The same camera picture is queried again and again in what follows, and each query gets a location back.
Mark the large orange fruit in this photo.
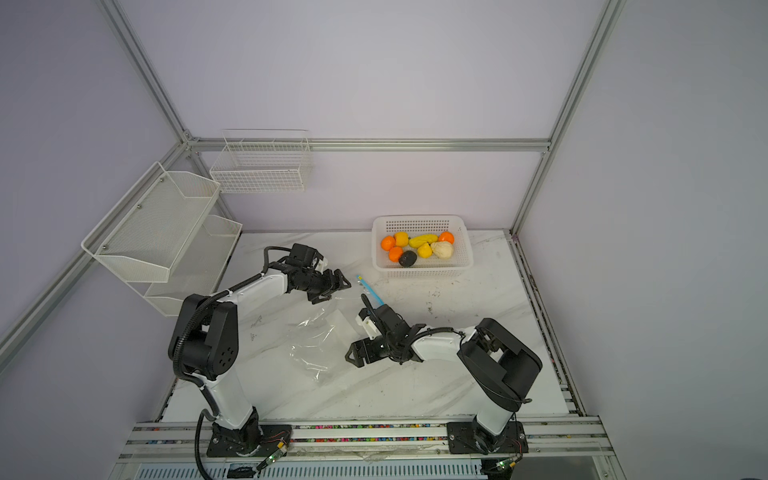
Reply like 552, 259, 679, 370
380, 236, 397, 252

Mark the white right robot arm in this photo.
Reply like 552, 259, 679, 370
344, 294, 543, 454

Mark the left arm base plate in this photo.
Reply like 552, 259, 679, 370
206, 423, 293, 458

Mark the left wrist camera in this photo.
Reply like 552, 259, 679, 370
286, 243, 328, 272

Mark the white wire wall basket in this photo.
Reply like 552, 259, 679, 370
210, 129, 313, 194

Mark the yellow banana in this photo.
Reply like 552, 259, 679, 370
408, 234, 438, 249

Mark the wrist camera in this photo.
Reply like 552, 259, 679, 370
355, 308, 381, 340
286, 243, 328, 272

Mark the yellow pear-shaped lemon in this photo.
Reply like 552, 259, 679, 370
417, 243, 433, 258

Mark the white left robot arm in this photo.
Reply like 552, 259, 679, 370
168, 262, 351, 449

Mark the white perforated plastic basket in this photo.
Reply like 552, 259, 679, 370
371, 214, 474, 278

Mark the cream white pear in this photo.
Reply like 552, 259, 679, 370
431, 241, 454, 260

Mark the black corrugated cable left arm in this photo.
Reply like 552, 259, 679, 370
170, 244, 295, 480

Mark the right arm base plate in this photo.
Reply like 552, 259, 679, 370
446, 421, 529, 455

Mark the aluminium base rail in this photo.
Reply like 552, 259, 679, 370
118, 416, 616, 463

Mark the clear zip top bag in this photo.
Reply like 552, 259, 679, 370
289, 275, 381, 386

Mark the black avocado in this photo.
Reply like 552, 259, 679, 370
398, 250, 418, 268

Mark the white mesh two-tier shelf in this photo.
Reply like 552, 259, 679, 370
81, 162, 242, 317

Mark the aluminium frame post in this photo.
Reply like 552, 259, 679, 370
510, 0, 626, 237

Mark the small orange tangerine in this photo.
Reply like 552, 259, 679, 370
438, 231, 455, 244

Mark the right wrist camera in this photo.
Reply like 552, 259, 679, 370
355, 308, 381, 340

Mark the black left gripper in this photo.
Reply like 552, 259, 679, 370
296, 268, 351, 306

